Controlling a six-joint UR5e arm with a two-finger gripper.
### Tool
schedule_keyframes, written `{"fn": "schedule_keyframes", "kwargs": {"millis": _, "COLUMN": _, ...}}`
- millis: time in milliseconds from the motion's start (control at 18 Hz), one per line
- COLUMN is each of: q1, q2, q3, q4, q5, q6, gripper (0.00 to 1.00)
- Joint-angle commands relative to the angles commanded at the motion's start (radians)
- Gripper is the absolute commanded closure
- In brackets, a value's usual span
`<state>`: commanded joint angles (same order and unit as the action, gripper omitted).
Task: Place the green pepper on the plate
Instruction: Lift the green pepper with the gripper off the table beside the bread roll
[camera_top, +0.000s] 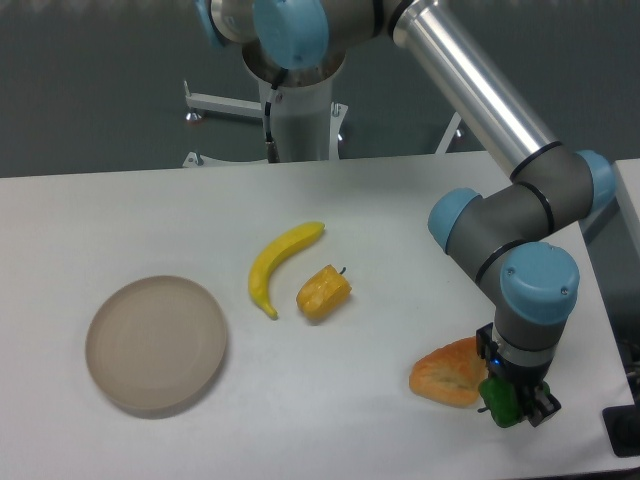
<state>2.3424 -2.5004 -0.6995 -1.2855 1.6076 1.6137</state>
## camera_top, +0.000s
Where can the black device at right edge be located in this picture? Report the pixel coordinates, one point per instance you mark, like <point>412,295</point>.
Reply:
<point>622,425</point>

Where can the yellow toy pepper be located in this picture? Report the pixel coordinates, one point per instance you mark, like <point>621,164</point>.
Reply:
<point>324,292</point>

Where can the orange bread pastry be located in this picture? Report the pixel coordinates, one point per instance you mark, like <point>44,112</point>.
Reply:
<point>450,375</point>

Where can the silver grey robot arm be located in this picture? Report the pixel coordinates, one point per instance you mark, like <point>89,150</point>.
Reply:
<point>500,241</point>

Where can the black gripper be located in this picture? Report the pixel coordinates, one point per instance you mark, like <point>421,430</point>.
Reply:
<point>525,370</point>

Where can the beige round plate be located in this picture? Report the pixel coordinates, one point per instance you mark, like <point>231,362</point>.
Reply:
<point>154,347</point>

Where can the yellow toy banana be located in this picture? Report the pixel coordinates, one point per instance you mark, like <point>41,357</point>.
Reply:
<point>272,256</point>

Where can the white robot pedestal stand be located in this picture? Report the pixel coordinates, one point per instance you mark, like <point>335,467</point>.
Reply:
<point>299,124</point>

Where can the green toy pepper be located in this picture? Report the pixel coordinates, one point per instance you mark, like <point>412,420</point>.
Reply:
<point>505,409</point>

